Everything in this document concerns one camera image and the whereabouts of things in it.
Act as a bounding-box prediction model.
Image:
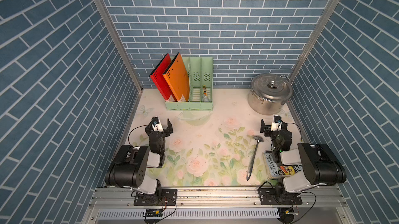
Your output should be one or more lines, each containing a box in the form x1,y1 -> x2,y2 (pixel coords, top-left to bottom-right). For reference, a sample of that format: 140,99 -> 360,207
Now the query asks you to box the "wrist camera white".
151,119 -> 164,132
271,120 -> 281,131

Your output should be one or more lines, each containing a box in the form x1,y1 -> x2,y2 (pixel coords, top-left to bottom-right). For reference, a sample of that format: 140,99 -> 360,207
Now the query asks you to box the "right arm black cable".
286,122 -> 303,144

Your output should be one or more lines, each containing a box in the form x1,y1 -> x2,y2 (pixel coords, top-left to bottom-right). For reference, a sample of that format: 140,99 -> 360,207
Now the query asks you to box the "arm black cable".
286,122 -> 303,144
127,125 -> 149,147

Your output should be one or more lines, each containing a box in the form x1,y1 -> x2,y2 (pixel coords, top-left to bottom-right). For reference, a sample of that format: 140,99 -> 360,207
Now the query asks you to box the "red folder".
150,53 -> 176,102

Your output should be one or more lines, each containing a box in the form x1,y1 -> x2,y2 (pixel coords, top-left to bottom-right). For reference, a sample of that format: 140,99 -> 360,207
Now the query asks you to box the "metal ladle spoon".
246,135 -> 264,181

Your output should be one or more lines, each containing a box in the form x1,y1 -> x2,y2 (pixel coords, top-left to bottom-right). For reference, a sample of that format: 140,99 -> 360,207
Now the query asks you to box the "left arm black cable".
127,125 -> 149,147

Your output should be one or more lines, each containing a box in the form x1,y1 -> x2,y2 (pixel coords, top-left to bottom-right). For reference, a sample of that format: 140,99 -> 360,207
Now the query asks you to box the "small item in organizer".
203,86 -> 210,102

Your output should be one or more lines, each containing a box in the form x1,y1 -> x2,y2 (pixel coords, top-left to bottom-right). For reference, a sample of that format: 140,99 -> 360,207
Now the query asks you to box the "colourful children's book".
263,153 -> 302,179

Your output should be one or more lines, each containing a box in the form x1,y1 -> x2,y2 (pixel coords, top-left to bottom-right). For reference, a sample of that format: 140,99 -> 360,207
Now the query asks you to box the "steel pot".
248,88 -> 288,115

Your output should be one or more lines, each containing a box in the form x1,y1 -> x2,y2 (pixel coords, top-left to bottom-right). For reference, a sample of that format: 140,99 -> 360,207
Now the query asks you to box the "small circuit board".
143,209 -> 163,218

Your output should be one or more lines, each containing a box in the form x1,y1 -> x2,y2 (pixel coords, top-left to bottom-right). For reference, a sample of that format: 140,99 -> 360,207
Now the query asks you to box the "orange folder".
163,53 -> 190,102

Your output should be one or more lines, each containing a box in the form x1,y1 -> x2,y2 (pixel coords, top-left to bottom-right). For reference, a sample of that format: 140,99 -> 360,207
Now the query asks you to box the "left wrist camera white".
151,119 -> 164,132

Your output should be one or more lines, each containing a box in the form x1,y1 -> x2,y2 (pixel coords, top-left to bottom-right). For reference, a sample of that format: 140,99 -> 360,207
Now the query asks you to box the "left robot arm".
105,117 -> 174,197

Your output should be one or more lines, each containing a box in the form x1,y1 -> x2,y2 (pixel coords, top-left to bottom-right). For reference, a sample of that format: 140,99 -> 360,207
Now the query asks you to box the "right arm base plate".
258,188 -> 303,205

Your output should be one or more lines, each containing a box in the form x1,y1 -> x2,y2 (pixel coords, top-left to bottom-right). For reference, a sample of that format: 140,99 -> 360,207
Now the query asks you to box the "green file organizer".
165,57 -> 214,111

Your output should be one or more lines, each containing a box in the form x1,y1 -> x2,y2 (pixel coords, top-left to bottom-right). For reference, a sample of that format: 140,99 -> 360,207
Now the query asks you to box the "steel pot lid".
251,73 -> 294,102

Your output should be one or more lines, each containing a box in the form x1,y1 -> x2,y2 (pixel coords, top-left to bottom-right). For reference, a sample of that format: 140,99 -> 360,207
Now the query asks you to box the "aluminium front rail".
82,186 -> 355,224

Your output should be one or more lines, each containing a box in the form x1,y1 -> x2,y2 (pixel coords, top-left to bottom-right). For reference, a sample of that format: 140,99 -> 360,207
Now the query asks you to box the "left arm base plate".
134,188 -> 178,206

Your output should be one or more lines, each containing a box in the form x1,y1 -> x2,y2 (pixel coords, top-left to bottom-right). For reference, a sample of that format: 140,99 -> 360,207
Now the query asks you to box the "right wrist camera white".
271,120 -> 281,131

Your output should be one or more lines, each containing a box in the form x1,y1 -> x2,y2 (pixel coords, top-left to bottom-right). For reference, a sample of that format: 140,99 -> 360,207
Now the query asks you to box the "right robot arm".
260,115 -> 347,197

